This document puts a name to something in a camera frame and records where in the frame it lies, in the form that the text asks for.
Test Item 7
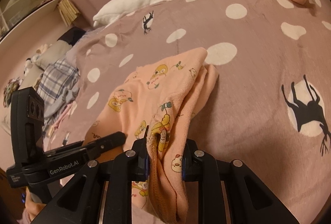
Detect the straw woven item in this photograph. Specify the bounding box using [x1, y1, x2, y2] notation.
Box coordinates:
[57, 0, 80, 26]

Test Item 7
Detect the white wall shelf unit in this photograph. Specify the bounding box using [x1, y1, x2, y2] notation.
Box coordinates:
[1, 0, 59, 44]

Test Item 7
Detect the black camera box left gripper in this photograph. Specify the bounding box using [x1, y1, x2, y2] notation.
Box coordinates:
[11, 87, 44, 166]

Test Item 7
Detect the white pillow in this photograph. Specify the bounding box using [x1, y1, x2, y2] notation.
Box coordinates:
[35, 40, 72, 70]

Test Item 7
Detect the person's left hand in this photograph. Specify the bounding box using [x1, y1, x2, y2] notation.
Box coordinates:
[25, 188, 46, 222]

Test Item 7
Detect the plaid blue white garment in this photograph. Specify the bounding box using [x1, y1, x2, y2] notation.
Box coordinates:
[37, 58, 79, 120]

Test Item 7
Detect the peach cartoon print pajama garment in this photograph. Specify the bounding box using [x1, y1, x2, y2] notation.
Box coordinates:
[85, 48, 218, 223]

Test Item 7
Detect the mauve polka dot blanket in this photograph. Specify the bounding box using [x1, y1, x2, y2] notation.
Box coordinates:
[49, 0, 330, 223]

